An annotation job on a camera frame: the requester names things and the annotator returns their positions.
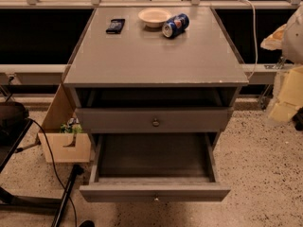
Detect grey drawer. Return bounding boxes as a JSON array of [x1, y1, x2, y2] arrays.
[[80, 133, 230, 202], [76, 108, 233, 133]]

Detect grey top drawer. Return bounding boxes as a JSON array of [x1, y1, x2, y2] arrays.
[[76, 108, 233, 133]]

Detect grey wooden drawer cabinet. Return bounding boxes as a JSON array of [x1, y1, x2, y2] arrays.
[[62, 6, 250, 137]]

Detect green white snack bags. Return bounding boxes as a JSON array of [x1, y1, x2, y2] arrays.
[[60, 117, 82, 133]]

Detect blue soda can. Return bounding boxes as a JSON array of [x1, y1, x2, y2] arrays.
[[162, 13, 189, 38]]

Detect white ceramic bowl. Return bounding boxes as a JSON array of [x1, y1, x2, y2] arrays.
[[138, 8, 171, 28]]

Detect light wooden box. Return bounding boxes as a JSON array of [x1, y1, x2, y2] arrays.
[[38, 85, 91, 163]]

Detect black stand with cable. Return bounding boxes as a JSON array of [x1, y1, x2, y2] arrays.
[[0, 101, 84, 227]]

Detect white hanging cable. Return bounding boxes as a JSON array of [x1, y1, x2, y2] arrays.
[[237, 0, 259, 80]]

